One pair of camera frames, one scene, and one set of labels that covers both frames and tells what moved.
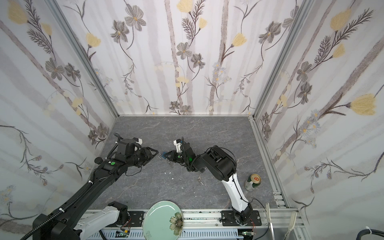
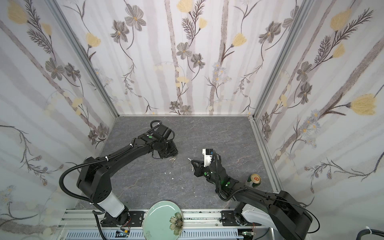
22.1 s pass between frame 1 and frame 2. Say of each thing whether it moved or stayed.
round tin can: stayed
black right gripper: moved
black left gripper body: moved
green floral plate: stayed
